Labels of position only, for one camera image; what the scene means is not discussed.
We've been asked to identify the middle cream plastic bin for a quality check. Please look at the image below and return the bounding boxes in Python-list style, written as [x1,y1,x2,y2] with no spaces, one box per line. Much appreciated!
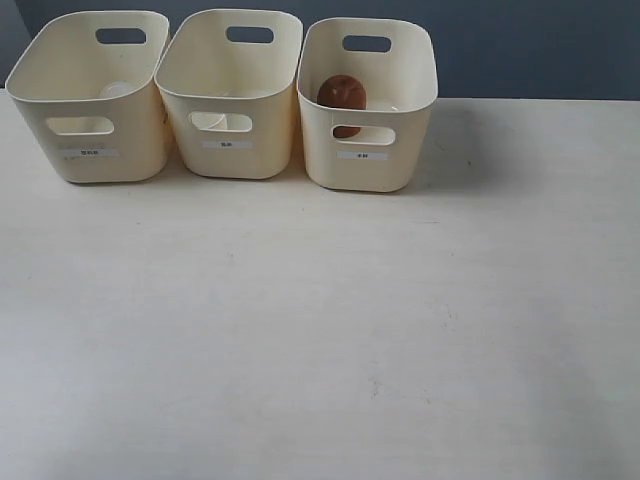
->
[154,9,303,180]

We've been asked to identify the right cream plastic bin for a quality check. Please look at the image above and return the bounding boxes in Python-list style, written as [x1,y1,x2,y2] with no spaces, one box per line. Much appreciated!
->
[296,17,438,192]

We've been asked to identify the white paper cup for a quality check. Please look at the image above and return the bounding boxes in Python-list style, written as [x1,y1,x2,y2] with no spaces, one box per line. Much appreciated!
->
[190,111,236,131]

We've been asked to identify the left cream plastic bin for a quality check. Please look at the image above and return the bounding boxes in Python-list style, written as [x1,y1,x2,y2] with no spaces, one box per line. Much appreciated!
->
[6,10,171,184]

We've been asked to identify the clear plastic bottle white cap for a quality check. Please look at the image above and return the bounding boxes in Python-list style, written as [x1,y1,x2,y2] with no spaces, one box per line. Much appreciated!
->
[100,81,134,99]

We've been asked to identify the cream plastic bin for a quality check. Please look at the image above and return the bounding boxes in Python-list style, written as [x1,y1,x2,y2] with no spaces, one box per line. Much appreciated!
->
[296,17,438,192]
[6,10,171,184]
[154,9,303,180]

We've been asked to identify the brown wooden cup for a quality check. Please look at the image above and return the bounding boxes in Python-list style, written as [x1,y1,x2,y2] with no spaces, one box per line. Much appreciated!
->
[316,75,367,110]

